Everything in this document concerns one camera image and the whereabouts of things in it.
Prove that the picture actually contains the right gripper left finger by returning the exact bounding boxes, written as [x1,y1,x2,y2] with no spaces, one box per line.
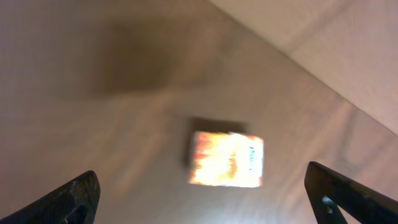
[1,170,101,224]

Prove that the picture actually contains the small orange snack packet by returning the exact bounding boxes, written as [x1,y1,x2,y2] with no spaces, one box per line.
[188,131,264,188]

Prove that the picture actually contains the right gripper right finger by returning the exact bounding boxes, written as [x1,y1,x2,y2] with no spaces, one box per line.
[304,161,397,223]

